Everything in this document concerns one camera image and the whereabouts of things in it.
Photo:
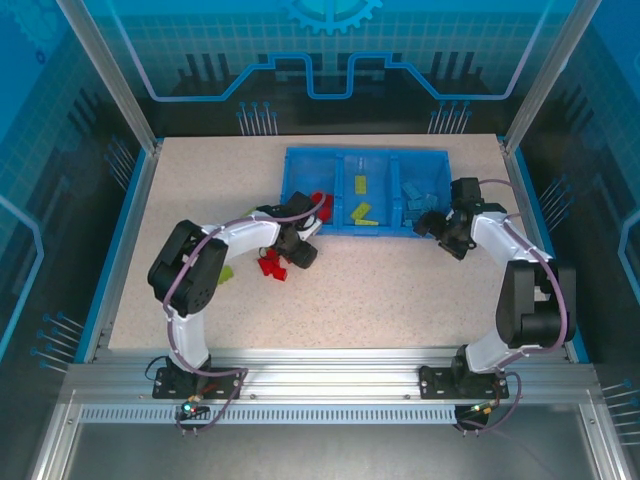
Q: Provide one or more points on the long blue lego brick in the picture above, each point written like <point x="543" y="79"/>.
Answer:
<point x="428" y="200"/>
<point x="411" y="189"/>
<point x="410" y="219"/>
<point x="414" y="205"/>

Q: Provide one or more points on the side frame rail blue trim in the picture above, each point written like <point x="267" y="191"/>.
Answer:
<point x="134" y="210"/>
<point x="531" y="210"/>

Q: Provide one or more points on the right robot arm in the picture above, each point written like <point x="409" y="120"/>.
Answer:
<point x="500" y="235"/>

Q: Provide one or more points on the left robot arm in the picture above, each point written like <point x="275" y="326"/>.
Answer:
<point x="245" y="235"/>

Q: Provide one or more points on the small connector module with LED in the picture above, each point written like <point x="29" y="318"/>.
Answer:
<point x="482" y="409"/>
<point x="190" y="407"/>

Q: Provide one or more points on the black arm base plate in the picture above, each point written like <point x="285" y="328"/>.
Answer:
<point x="162" y="387"/>
<point x="432" y="382"/>

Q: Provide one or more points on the small red lego brick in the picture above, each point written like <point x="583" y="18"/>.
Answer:
<point x="271" y="255"/>
<point x="265" y="267"/>
<point x="280" y="273"/>

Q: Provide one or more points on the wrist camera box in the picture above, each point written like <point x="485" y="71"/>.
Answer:
<point x="312" y="228"/>
<point x="451" y="215"/>

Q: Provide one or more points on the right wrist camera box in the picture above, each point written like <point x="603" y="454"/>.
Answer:
<point x="451" y="215"/>

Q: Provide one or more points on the blue three-compartment plastic bin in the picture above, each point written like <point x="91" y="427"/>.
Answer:
<point x="305" y="170"/>

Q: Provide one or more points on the grey metal tray panel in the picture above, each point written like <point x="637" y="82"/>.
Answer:
<point x="325" y="450"/>

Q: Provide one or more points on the long green lego brick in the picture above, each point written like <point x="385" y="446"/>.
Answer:
<point x="360" y="185"/>
<point x="227" y="274"/>
<point x="367" y="223"/>
<point x="361" y="210"/>

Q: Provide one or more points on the long red lego brick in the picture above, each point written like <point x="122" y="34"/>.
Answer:
<point x="326" y="212"/>
<point x="316" y="196"/>

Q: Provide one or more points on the aluminium frame post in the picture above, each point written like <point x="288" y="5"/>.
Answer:
<point x="547" y="75"/>
<point x="121" y="85"/>

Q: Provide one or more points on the wide aluminium mounting rail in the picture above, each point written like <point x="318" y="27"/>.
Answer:
<point x="330" y="375"/>

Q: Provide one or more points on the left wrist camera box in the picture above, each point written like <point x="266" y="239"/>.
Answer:
<point x="312" y="228"/>

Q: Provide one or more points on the small green lego brick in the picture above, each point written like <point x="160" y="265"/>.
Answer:
<point x="248" y="212"/>

